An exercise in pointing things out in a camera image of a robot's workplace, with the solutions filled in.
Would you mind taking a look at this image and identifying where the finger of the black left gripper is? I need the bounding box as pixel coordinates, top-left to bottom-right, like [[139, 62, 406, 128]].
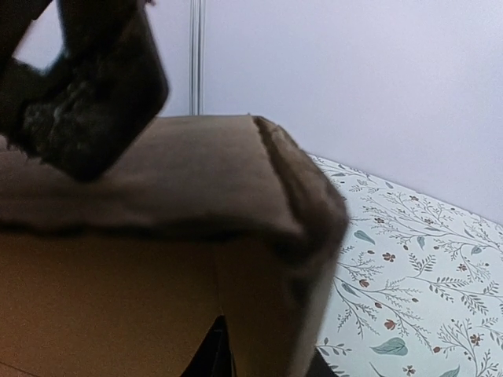
[[1, 1, 169, 181]]

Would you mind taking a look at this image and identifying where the floral patterned table mat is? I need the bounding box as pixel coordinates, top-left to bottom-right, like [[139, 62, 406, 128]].
[[314, 157, 502, 376]]

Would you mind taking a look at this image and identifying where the aluminium left frame post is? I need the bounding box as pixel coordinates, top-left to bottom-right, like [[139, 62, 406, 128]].
[[189, 0, 206, 115]]

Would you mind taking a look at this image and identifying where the brown cardboard box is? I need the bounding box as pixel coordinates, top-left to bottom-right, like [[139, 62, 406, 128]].
[[1, 115, 349, 376]]

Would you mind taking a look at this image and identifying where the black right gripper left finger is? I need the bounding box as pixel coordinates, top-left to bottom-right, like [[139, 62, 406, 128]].
[[185, 316, 236, 377]]

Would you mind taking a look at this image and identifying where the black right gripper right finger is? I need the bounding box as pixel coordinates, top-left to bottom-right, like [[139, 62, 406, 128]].
[[305, 351, 337, 377]]

